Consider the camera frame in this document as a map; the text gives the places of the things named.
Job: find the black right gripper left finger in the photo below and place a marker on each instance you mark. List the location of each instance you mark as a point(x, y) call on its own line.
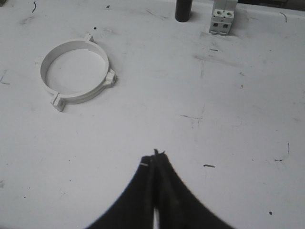
point(134, 207)

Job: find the white half pipe clamp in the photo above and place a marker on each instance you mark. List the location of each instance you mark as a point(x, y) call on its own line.
point(65, 72)

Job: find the dark brown cylindrical coupling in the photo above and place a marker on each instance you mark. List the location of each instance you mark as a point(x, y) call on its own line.
point(183, 10)

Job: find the white circuit breaker red switch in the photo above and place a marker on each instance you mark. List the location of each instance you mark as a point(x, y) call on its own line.
point(222, 16)

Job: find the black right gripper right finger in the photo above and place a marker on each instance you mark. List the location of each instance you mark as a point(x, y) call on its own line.
point(177, 206)

